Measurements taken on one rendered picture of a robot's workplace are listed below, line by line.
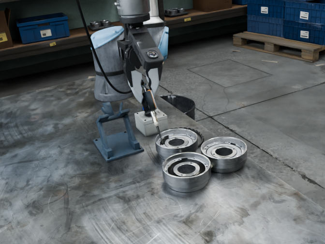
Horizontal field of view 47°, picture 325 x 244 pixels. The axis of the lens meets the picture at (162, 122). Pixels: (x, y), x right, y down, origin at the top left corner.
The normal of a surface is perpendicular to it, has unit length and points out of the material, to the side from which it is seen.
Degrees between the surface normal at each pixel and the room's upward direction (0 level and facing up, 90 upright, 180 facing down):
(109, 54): 90
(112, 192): 0
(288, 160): 0
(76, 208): 0
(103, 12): 90
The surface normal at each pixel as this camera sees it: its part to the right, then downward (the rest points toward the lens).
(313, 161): -0.09, -0.90
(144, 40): 0.18, -0.60
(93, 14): 0.43, 0.34
